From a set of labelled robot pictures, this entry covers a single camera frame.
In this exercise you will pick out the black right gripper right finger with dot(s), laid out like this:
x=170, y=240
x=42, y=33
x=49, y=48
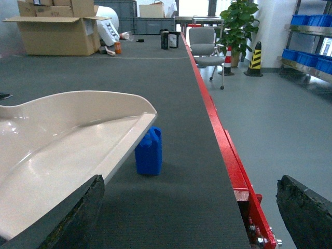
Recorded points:
x=305, y=213

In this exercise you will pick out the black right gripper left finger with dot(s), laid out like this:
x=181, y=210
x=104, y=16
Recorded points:
x=67, y=225

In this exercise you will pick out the beige plastic scoop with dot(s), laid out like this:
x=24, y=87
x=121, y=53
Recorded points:
x=52, y=145

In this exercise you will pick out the blue plastic part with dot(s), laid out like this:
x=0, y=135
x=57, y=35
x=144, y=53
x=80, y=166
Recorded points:
x=148, y=153

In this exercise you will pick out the steel shelf rack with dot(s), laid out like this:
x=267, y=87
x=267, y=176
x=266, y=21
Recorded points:
x=308, y=46

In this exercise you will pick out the yellow black striped bollard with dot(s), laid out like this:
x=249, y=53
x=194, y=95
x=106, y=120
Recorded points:
x=254, y=68

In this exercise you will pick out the red white traffic cone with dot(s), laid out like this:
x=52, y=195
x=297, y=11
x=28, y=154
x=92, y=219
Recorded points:
x=227, y=64

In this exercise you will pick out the wooden brush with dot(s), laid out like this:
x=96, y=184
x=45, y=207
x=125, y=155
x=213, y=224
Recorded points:
x=106, y=50

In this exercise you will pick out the orange can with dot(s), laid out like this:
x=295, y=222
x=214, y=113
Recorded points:
x=117, y=46

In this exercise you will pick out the grey office chair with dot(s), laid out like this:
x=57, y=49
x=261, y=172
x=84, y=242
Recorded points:
x=205, y=51

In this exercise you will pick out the large open cardboard box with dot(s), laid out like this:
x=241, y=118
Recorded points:
x=58, y=28

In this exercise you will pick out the white roll bag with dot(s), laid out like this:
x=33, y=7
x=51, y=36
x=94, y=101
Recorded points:
x=108, y=29

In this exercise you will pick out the green potted plant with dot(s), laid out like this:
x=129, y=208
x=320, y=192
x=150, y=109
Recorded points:
x=239, y=24

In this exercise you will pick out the black box with label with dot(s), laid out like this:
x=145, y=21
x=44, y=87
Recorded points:
x=169, y=39

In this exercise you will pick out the grey plastic crate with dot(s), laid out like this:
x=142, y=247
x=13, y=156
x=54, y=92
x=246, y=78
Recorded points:
x=152, y=26

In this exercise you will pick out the red conveyor frame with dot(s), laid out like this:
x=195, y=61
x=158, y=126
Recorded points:
x=248, y=200

